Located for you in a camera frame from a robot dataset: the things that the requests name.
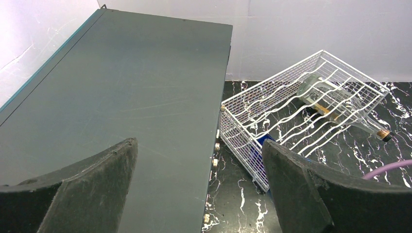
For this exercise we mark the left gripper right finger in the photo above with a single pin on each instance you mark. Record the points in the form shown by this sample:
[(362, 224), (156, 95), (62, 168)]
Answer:
[(310, 197)]

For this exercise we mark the blue glass bottle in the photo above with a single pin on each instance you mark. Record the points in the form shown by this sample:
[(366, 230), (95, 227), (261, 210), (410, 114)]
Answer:
[(255, 157)]

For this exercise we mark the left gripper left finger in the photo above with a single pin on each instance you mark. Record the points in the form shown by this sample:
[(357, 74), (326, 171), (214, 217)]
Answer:
[(85, 197)]

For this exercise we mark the clear bottle in rack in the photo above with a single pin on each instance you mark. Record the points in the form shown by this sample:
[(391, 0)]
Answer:
[(339, 106)]

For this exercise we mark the dark grey flat box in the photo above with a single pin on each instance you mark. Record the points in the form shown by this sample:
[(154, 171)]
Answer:
[(157, 79)]

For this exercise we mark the white wire wine rack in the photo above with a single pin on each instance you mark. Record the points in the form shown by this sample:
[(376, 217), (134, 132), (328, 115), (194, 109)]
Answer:
[(272, 107)]

